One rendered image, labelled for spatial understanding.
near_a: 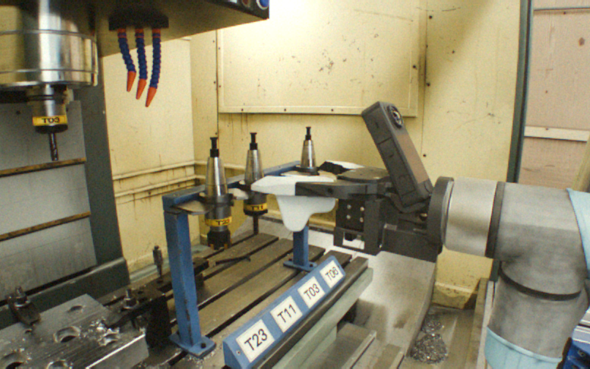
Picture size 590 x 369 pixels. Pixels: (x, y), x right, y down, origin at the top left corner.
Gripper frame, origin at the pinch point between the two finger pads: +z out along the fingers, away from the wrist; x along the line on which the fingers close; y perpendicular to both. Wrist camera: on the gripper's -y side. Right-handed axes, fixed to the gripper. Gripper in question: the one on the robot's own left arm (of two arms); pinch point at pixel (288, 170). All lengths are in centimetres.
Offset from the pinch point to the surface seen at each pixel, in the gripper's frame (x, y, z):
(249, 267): 34, 40, 40
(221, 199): 4.2, 7.8, 17.7
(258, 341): 6.3, 36.8, 12.2
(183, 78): 75, -23, 122
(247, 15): 10.8, -24.3, 16.8
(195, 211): -1.7, 8.5, 17.7
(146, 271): 40, 69, 116
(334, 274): 40, 37, 14
